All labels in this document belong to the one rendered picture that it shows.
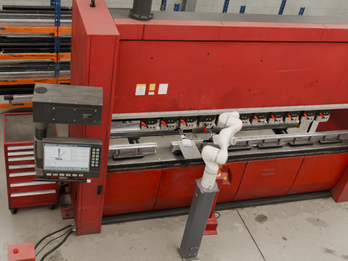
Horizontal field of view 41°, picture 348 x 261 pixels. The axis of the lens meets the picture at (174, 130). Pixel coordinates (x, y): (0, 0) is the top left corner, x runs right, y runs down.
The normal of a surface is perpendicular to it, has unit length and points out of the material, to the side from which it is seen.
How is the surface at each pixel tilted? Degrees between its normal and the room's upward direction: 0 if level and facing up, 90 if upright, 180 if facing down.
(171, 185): 90
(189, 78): 90
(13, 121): 0
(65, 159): 90
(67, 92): 0
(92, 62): 90
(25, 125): 0
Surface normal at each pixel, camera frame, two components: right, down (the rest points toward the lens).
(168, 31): 0.29, 0.61
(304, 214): 0.16, -0.79
